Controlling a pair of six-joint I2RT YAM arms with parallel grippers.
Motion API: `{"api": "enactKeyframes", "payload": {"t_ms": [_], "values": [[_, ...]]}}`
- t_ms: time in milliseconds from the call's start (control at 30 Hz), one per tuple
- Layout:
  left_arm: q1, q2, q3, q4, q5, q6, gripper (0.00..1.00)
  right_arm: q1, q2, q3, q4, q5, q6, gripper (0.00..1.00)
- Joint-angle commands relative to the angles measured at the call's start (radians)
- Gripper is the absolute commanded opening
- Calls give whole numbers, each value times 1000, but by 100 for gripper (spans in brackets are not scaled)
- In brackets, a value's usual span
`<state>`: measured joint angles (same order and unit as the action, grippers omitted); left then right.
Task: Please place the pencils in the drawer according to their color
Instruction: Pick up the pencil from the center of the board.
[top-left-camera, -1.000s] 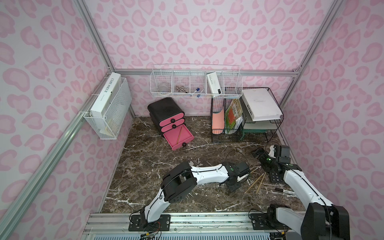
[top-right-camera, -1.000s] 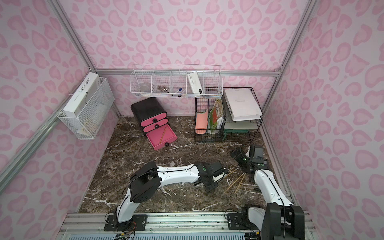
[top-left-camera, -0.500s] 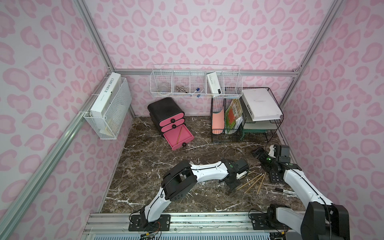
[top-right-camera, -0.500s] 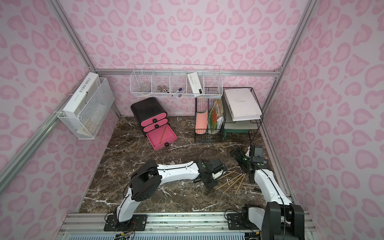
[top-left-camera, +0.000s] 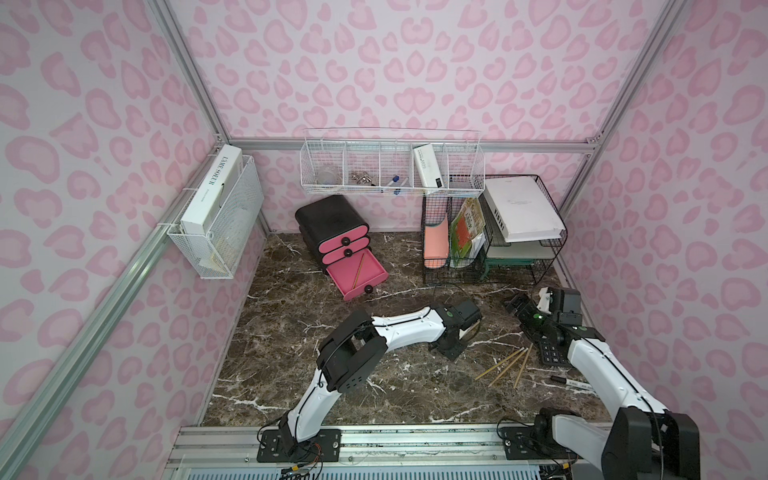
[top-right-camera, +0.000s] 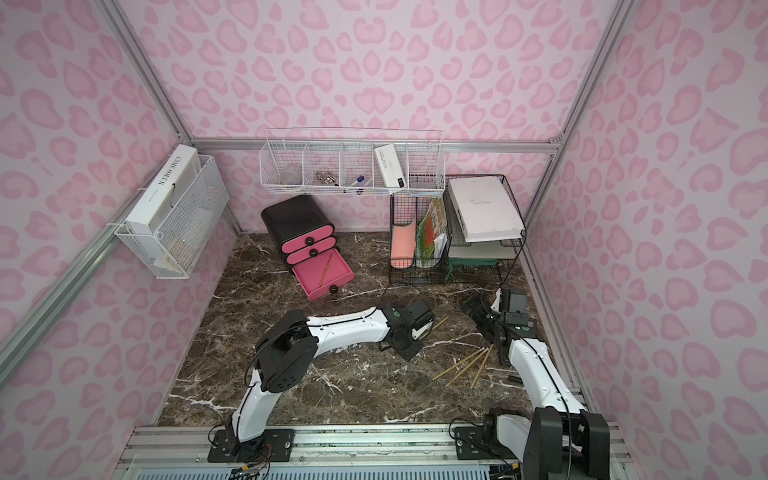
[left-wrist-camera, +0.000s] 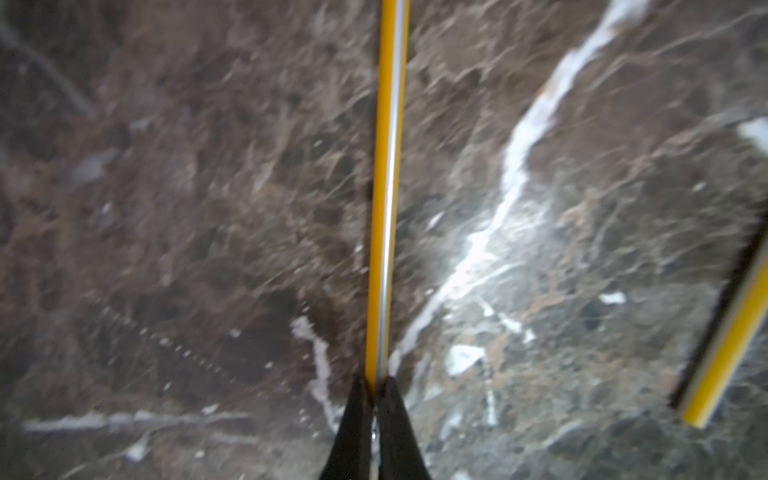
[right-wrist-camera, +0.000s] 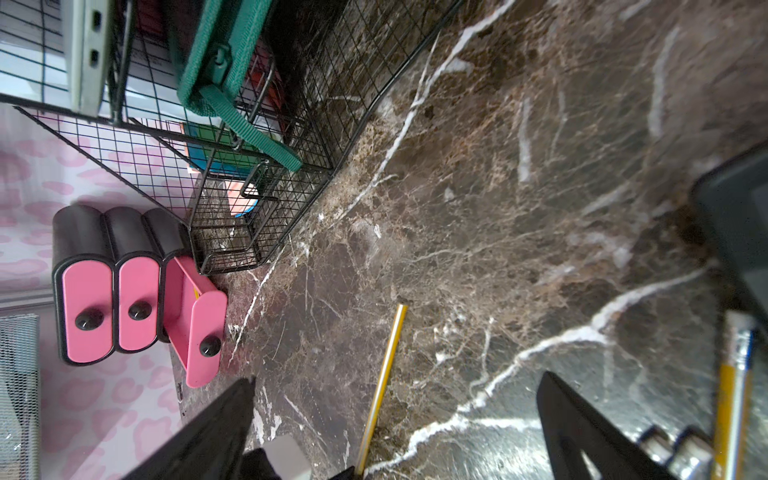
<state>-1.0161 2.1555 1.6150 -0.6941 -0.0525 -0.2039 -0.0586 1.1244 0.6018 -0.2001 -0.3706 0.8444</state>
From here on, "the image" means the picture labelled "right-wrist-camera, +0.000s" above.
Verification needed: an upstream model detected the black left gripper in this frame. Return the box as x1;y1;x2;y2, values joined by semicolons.
239;435;317;480

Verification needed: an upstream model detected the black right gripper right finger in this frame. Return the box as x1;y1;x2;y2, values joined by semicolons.
536;371;672;479

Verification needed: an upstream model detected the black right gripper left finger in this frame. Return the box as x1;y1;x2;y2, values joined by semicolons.
126;378;254;479

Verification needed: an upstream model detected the pink bottom drawer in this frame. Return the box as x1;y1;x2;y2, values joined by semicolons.
163;256;228;388

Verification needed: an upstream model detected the black pink drawer cabinet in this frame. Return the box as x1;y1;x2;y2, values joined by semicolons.
52;204;191;366

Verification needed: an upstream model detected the pink top drawer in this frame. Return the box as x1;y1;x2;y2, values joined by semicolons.
60;260;114;364

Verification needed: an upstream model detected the pink folder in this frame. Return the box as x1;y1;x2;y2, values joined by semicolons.
225;180;259;218

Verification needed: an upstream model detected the black calculator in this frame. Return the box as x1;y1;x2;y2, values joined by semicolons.
690;141;767;330

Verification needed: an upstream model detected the white side wire basket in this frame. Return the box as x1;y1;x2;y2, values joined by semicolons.
1;314;41;479

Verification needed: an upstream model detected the black wire file rack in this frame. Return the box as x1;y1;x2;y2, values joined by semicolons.
1;1;461;278

